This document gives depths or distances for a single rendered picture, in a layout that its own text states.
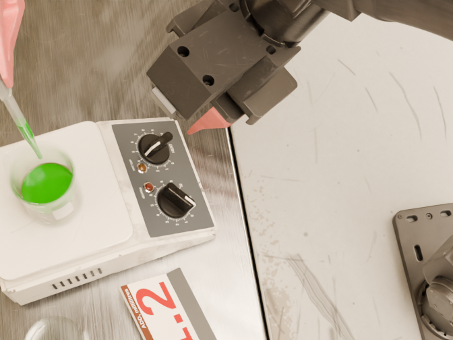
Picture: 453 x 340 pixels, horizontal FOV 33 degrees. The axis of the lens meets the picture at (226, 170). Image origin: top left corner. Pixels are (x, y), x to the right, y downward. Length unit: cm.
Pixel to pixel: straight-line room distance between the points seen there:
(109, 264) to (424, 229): 31
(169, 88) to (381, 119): 35
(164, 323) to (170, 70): 28
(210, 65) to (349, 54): 36
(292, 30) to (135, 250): 25
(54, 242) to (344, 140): 32
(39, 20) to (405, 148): 41
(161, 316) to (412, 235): 26
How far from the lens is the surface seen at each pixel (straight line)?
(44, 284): 69
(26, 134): 53
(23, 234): 67
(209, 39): 52
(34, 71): 83
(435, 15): 44
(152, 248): 69
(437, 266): 63
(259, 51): 54
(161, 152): 72
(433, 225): 78
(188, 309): 73
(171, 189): 69
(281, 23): 54
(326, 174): 78
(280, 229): 75
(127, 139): 72
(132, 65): 82
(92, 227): 66
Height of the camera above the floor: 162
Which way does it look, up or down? 69 degrees down
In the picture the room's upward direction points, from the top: 8 degrees clockwise
